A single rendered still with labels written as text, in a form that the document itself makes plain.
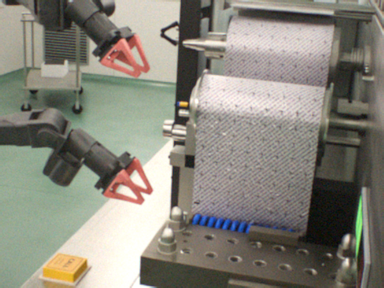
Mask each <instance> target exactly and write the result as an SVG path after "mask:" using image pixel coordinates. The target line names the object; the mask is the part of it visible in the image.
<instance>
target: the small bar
mask: <svg viewBox="0 0 384 288"><path fill-rule="evenodd" d="M298 237H299V232H292V231H288V230H277V229H273V228H266V227H262V226H250V229H249V232H248V238H249V239H256V240H259V241H270V242H274V243H281V244H285V245H295V246H298Z"/></svg>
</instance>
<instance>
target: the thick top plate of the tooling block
mask: <svg viewBox="0 0 384 288"><path fill-rule="evenodd" d="M167 225H168V220H166V221H165V222H164V223H163V225H162V226H161V227H160V229H159V231H158V232H157V233H156V235H155V236H154V237H153V238H152V240H151V242H150V243H149V244H148V246H147V247H146V248H145V250H144V251H143V252H142V253H141V258H140V277H139V285H142V286H146V287H155V288H228V282H229V280H230V277H233V278H239V279H242V280H248V281H256V282H260V283H266V284H269V285H278V286H282V287H288V288H357V286H356V285H355V286H354V287H345V286H341V285H339V284H338V283H337V282H335V277H337V270H338V269H339V268H340V265H341V262H342V261H343V259H341V258H339V257H337V252H338V248H335V247H331V246H327V245H320V244H312V243H306V242H302V241H299V242H298V246H295V245H285V244H281V243H274V242H270V241H259V240H256V239H249V238H248V233H246V232H236V231H231V230H225V229H221V228H214V227H206V226H199V225H195V224H188V223H187V225H184V226H185V230H184V231H183V232H175V240H176V242H177V246H176V247H177V249H178V251H177V253H175V254H173V255H170V256H165V255H161V254H159V253H158V252H157V248H158V240H159V239H160V235H161V232H162V231H163V229H165V228H166V227H167Z"/></svg>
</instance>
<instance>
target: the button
mask: <svg viewBox="0 0 384 288"><path fill-rule="evenodd" d="M86 268H87V258H83V257H79V256H73V255H69V254H60V253H57V254H56V255H55V256H54V257H53V258H52V259H51V260H50V262H48V263H46V265H45V266H44V267H43V277H45V278H52V279H56V280H61V281H65V282H68V283H74V282H75V281H76V280H77V279H78V278H79V277H80V275H81V274H82V273H83V272H84V271H85V269H86Z"/></svg>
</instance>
